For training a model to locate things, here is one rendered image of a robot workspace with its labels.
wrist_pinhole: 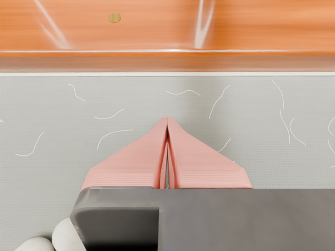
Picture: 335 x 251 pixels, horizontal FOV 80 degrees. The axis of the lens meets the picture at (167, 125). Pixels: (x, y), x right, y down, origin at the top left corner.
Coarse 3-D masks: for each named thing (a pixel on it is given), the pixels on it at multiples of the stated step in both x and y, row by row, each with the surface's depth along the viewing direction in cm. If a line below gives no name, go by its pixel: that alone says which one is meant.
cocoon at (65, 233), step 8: (64, 224) 11; (72, 224) 11; (56, 232) 11; (64, 232) 11; (72, 232) 11; (56, 240) 11; (64, 240) 11; (72, 240) 11; (80, 240) 11; (56, 248) 11; (64, 248) 11; (72, 248) 11; (80, 248) 11
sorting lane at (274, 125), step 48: (0, 96) 15; (48, 96) 15; (96, 96) 15; (144, 96) 15; (192, 96) 15; (240, 96) 15; (288, 96) 15; (0, 144) 14; (48, 144) 14; (96, 144) 14; (240, 144) 14; (288, 144) 14; (0, 192) 13; (48, 192) 13; (0, 240) 13
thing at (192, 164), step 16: (176, 128) 10; (176, 144) 8; (192, 144) 8; (176, 160) 6; (192, 160) 6; (208, 160) 6; (224, 160) 6; (176, 176) 6; (192, 176) 5; (208, 176) 5; (224, 176) 5; (240, 176) 5
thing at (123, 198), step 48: (144, 144) 8; (96, 192) 5; (144, 192) 5; (192, 192) 5; (240, 192) 5; (288, 192) 5; (96, 240) 6; (144, 240) 6; (192, 240) 4; (240, 240) 4; (288, 240) 4
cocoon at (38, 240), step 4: (28, 240) 12; (32, 240) 12; (36, 240) 12; (40, 240) 12; (44, 240) 12; (48, 240) 12; (24, 244) 11; (28, 244) 11; (32, 244) 11; (36, 244) 11; (40, 244) 11; (44, 244) 12; (48, 244) 12; (20, 248) 11; (24, 248) 11; (28, 248) 11; (32, 248) 11; (36, 248) 11; (40, 248) 11; (44, 248) 11; (48, 248) 12; (52, 248) 12
